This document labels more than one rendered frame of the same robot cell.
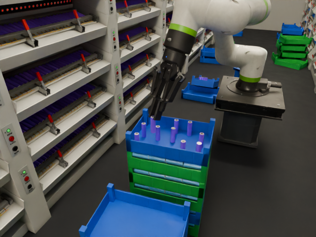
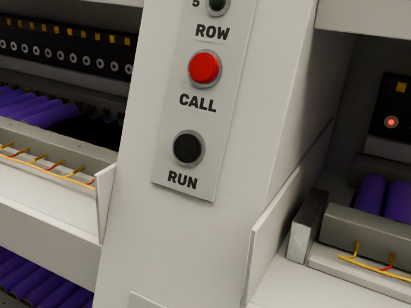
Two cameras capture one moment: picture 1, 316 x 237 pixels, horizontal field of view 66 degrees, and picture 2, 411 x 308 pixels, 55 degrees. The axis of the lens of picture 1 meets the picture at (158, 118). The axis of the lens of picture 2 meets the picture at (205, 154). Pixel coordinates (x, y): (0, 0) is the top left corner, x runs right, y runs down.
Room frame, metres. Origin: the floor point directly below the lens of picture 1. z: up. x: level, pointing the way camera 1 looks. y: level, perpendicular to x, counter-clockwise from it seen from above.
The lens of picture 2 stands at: (1.99, -0.25, 1.04)
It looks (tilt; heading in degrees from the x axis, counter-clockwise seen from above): 9 degrees down; 90
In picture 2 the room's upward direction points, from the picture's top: 12 degrees clockwise
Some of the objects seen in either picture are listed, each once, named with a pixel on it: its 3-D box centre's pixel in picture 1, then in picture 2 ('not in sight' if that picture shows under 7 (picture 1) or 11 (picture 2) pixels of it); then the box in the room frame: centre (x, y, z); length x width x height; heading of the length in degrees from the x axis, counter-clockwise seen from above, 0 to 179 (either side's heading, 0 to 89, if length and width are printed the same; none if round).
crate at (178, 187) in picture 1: (170, 165); not in sight; (0.78, -0.05, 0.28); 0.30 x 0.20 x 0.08; 73
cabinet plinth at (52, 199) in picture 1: (131, 110); not in sight; (1.71, 0.21, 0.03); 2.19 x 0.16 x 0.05; 157
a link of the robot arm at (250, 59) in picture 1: (250, 62); not in sight; (1.41, -0.55, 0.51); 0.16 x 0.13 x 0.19; 61
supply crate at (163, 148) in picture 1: (172, 134); not in sight; (0.78, -0.05, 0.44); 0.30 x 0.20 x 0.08; 73
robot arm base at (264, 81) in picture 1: (258, 84); not in sight; (1.39, -0.61, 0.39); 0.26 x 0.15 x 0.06; 69
